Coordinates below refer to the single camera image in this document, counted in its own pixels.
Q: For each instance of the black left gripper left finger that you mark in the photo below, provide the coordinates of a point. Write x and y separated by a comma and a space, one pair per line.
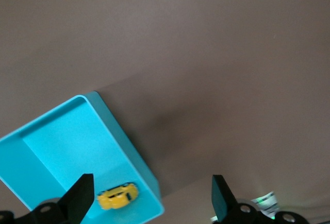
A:
77, 200

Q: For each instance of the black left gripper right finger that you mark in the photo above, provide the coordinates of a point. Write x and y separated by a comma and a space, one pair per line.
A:
223, 200

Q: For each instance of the yellow beetle toy car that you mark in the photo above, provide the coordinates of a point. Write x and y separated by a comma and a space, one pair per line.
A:
116, 198

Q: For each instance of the cyan plastic bin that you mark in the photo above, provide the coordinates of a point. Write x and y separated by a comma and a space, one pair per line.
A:
64, 144

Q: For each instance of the brown table cover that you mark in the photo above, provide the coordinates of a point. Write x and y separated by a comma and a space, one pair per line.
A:
206, 54

